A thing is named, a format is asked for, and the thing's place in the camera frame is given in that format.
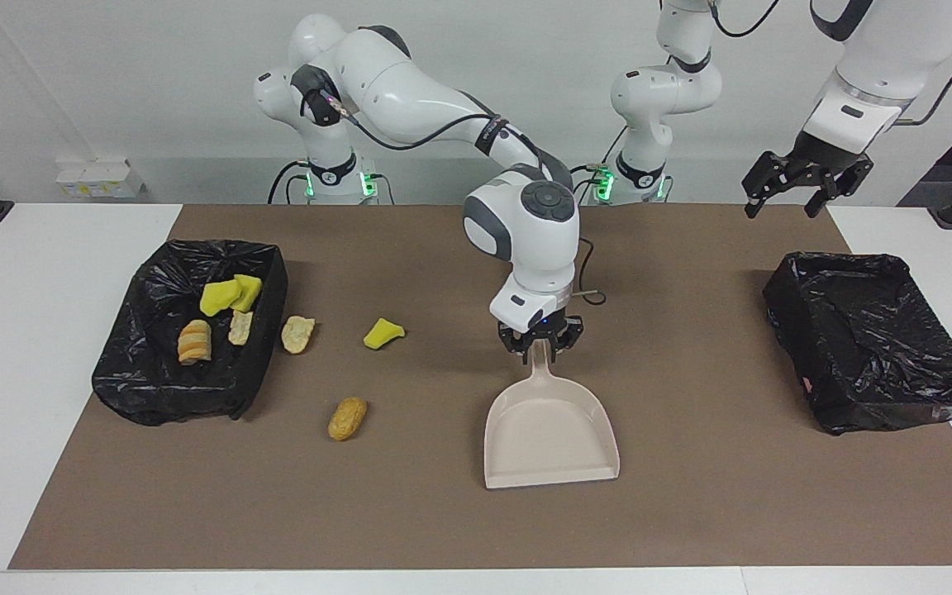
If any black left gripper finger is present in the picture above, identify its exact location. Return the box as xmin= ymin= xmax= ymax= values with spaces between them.
xmin=805 ymin=159 xmax=873 ymax=219
xmin=743 ymin=151 xmax=787 ymax=220

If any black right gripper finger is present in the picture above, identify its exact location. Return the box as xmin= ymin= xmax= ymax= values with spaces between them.
xmin=553 ymin=318 xmax=584 ymax=362
xmin=499 ymin=326 xmax=531 ymax=364

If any beige plastic dustpan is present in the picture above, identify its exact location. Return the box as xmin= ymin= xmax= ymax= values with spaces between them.
xmin=484 ymin=340 xmax=621 ymax=490

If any beige striped bread piece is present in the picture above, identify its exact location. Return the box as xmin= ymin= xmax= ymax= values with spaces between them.
xmin=178 ymin=320 xmax=212 ymax=365

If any black bag lined bin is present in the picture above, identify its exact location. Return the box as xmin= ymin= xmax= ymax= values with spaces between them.
xmin=763 ymin=252 xmax=952 ymax=436
xmin=92 ymin=239 xmax=289 ymax=426

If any brown peanut shaped bread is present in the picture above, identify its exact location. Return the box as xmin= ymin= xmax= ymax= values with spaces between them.
xmin=327 ymin=397 xmax=368 ymax=442

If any brown table mat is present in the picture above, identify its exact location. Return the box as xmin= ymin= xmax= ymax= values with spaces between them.
xmin=9 ymin=204 xmax=952 ymax=571

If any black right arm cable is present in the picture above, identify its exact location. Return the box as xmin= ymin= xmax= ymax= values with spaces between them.
xmin=302 ymin=83 xmax=607 ymax=307

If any white wall socket box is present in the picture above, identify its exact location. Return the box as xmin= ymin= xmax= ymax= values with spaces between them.
xmin=56 ymin=159 xmax=146 ymax=199

